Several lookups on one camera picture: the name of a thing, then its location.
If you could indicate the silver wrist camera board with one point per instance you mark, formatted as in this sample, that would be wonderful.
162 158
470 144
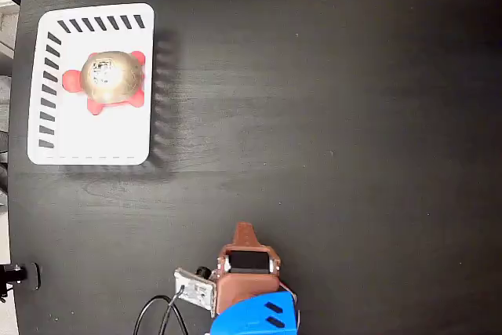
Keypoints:
194 288

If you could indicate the white plastic basket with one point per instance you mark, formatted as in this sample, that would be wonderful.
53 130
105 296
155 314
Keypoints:
106 135

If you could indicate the red turtle toy bronze shell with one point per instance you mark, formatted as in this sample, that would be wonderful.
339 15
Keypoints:
111 76

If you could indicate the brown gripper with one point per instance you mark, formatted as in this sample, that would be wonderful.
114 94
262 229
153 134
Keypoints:
245 287

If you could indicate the black table clamp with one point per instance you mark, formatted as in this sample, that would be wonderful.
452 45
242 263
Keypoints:
17 274

